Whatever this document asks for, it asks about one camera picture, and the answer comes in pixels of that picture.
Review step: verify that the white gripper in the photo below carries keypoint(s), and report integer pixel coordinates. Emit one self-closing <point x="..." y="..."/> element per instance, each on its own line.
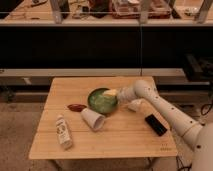
<point x="125" y="94"/>

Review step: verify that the green ceramic bowl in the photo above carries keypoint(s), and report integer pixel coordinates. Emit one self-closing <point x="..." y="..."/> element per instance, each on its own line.
<point x="100" y="103"/>

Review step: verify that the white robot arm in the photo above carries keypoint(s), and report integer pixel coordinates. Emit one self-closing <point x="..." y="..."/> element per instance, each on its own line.
<point x="198" y="137"/>

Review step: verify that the small white object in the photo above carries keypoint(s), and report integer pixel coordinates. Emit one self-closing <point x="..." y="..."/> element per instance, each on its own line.
<point x="135" y="105"/>

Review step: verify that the white paper cup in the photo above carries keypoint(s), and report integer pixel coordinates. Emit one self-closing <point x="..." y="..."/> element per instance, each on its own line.
<point x="93" y="119"/>

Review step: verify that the wooden folding table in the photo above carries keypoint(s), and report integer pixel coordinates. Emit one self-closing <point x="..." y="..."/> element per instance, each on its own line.
<point x="124" y="134"/>

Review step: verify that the black rectangular device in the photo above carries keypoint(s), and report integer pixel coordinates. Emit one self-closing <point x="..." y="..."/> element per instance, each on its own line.
<point x="156" y="125"/>

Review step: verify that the white plastic bottle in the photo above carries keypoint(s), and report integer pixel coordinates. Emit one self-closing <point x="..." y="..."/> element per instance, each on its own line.
<point x="63" y="133"/>

